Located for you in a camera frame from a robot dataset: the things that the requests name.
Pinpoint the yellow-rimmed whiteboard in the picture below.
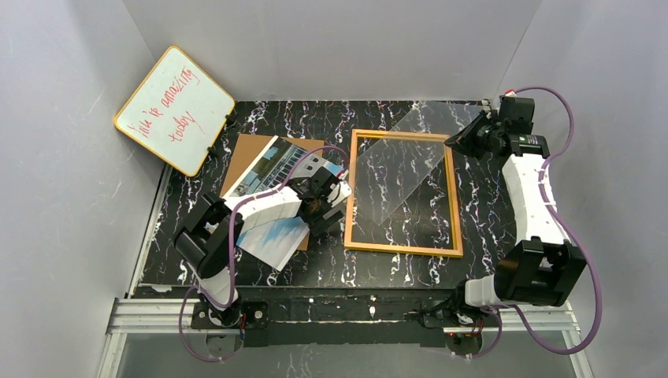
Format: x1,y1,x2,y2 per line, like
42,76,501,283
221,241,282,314
113,46,236,177

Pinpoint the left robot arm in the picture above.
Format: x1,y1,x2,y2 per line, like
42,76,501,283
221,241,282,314
173,168,352,311

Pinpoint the brown backing board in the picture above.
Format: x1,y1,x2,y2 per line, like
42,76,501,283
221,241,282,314
220,134,325,256

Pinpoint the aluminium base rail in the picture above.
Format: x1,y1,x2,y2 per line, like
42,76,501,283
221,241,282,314
98,289,581,377

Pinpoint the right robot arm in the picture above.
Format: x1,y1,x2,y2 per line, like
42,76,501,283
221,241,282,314
445,94,586,308

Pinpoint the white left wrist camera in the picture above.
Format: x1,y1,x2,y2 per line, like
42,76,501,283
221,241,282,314
305,159,352,206

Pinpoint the clear acrylic sheet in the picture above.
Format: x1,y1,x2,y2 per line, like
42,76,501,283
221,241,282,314
354,102,488,224

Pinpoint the building photo print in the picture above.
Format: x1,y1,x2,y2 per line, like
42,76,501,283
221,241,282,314
221,134,351,271

